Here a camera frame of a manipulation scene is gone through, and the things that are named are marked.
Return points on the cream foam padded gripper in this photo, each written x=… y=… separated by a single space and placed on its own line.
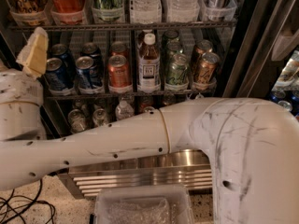
x=19 y=86

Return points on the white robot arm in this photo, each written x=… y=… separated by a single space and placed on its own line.
x=252 y=146

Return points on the blue can back left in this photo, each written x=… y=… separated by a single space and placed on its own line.
x=62 y=52

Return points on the blue can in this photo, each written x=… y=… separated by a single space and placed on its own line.
x=92 y=50
x=57 y=76
x=89 y=79
x=62 y=52

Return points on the blue can front left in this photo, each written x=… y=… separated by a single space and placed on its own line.
x=57 y=76

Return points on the red cola can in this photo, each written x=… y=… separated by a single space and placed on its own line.
x=68 y=11

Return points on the silver can bottom left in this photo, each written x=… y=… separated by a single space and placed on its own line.
x=77 y=121

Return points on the orange-red can back middle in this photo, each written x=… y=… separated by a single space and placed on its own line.
x=119 y=48

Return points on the orange-red can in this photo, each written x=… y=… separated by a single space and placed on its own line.
x=119 y=74
x=119 y=48

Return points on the orange-red can front middle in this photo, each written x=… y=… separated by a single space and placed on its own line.
x=119 y=74

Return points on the orange can bottom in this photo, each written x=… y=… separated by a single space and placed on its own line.
x=148 y=109

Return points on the green can behind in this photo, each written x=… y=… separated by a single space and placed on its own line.
x=172 y=48

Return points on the green can front middle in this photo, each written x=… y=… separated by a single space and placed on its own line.
x=176 y=73

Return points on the copper can back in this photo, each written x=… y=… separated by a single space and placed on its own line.
x=199 y=49

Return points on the copper can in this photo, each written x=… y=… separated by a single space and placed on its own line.
x=206 y=67
x=199 y=49

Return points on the copper can front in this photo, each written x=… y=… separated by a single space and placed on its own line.
x=206 y=67

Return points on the silver can top shelf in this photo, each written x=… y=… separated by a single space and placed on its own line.
x=217 y=10

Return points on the steel fridge base grille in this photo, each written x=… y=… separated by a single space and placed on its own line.
x=188 y=167

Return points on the right fridge glass door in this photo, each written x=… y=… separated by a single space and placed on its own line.
x=266 y=34

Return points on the blue pepsi can right fridge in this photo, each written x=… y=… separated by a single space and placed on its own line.
x=286 y=105

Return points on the small water bottle bottom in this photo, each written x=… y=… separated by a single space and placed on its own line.
x=124 y=110

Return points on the tea bottle white cap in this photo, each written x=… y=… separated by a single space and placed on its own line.
x=149 y=65

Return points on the clear water bottle left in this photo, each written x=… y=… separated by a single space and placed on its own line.
x=145 y=11

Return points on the clear water bottle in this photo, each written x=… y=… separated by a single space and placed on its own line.
x=181 y=10
x=145 y=11

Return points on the clear water bottle right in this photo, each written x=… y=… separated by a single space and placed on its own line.
x=181 y=10

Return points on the clear plastic bin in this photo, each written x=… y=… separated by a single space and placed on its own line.
x=164 y=204

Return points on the middle wire shelf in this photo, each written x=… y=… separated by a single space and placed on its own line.
x=134 y=93

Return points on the wire shelf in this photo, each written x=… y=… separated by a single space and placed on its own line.
x=134 y=93
x=139 y=26

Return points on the top wire shelf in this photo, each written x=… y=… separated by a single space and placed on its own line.
x=139 y=26

